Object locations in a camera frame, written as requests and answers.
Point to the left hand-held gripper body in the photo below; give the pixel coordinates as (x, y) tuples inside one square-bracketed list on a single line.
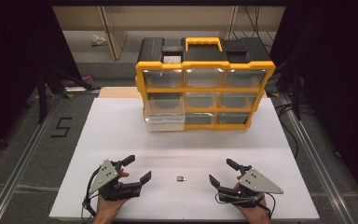
[(104, 176)]

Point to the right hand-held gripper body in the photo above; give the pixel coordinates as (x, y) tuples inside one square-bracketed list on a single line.
[(258, 183)]

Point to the small grey metal part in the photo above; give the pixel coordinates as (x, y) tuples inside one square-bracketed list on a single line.
[(180, 178)]

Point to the clear plastic drawer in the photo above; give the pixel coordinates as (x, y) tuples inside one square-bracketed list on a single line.
[(164, 123)]

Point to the yellow and black drawer organizer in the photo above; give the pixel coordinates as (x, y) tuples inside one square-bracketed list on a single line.
[(203, 56)]

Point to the person's right hand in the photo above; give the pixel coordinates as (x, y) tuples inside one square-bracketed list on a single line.
[(254, 214)]

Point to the person's left hand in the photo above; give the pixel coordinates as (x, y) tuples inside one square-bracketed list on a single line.
[(108, 210)]

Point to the tan board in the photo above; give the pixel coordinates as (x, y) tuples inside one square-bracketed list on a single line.
[(118, 92)]

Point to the white flat sheet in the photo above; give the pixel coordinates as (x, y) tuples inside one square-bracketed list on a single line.
[(74, 89)]

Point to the pink thing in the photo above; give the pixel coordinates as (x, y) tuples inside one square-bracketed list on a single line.
[(87, 78)]

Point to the grid of closed clear drawers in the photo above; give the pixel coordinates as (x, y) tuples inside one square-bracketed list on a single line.
[(203, 77)]

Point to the black metal stand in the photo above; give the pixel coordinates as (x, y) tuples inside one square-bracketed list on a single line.
[(42, 102)]

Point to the beige wooden furniture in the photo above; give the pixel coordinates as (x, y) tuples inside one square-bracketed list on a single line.
[(118, 37)]

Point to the white crumpled thing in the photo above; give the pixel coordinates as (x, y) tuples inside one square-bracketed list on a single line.
[(98, 39)]

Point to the dark curtain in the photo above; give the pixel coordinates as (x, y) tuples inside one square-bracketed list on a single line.
[(6, 62), (338, 77)]

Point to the aluminium rail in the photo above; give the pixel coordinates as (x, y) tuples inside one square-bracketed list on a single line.
[(317, 161), (19, 168)]

